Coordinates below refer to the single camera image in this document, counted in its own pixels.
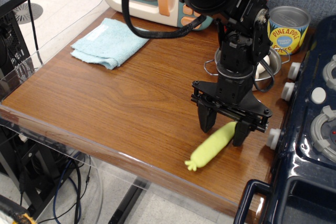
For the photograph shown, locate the blue cable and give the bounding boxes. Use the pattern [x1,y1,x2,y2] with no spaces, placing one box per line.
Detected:
[52,152,82,224]

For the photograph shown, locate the light blue folded cloth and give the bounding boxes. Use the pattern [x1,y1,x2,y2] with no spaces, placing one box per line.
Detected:
[71,18,148,70]

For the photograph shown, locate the white stove knob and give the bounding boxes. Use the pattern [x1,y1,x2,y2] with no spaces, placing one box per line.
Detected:
[266,129,281,150]
[288,62,301,81]
[281,82,295,102]

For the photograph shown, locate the clear acrylic table guard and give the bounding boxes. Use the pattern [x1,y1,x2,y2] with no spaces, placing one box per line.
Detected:
[0,0,266,209]

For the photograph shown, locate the yellow handled ice cream scoop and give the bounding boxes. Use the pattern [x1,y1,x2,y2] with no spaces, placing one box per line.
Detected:
[184,121,237,172]

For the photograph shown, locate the pineapple slices can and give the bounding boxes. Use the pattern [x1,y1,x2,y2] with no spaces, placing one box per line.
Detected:
[268,6,311,56]

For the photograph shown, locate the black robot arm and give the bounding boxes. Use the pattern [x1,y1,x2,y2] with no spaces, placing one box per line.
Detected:
[181,0,272,146]

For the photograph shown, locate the toy mushroom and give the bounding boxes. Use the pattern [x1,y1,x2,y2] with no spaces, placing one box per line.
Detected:
[255,55,270,79]

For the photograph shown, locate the black table leg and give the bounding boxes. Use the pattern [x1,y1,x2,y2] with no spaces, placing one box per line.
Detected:
[108,185,143,224]

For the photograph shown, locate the black sleeved arm cable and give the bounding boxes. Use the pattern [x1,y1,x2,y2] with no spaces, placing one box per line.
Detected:
[121,0,208,39]

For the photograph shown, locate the dark blue toy stove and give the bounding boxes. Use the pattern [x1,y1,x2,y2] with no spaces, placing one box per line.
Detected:
[234,16,335,223]

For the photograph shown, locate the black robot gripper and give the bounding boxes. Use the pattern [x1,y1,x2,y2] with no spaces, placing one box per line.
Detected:
[192,65,272,147]

